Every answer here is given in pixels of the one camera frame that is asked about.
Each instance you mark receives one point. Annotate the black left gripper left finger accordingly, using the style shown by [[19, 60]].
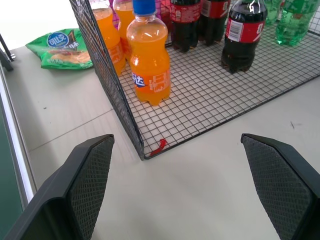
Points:
[[72, 192]]

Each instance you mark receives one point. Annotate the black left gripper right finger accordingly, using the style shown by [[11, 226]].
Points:
[[282, 185]]

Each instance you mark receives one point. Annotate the green conveyor belt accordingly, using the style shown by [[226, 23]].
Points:
[[10, 162]]

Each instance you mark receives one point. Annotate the green potato chip bag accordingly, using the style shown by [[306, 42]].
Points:
[[62, 50]]

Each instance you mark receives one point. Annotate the black metal stand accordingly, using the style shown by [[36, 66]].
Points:
[[6, 56]]

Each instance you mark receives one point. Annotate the cola bottle red label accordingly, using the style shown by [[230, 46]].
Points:
[[241, 37], [213, 22], [185, 22]]

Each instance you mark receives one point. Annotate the orange soda bottle blue cap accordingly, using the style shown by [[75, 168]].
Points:
[[149, 60]]

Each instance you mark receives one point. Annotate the green soda bottle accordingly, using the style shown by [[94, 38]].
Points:
[[272, 11], [293, 22]]

